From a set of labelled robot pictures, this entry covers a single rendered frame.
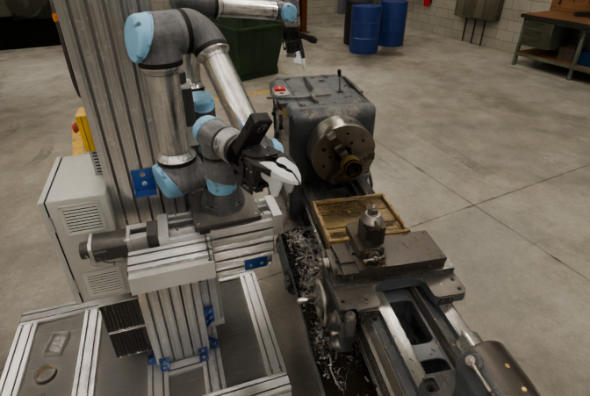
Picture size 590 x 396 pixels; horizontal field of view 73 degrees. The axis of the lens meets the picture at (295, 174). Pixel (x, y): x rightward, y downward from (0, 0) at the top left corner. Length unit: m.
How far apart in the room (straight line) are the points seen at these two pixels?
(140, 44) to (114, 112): 0.39
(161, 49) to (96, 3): 0.29
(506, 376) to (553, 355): 1.72
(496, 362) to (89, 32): 1.35
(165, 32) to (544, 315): 2.62
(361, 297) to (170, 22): 1.03
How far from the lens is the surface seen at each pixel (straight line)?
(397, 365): 1.38
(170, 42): 1.10
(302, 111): 1.95
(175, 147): 1.20
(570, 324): 3.00
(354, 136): 1.87
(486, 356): 1.09
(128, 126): 1.40
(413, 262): 1.51
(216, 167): 0.97
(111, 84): 1.36
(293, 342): 2.43
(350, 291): 1.45
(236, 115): 1.06
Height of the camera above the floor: 1.96
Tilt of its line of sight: 31 degrees down
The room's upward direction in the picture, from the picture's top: straight up
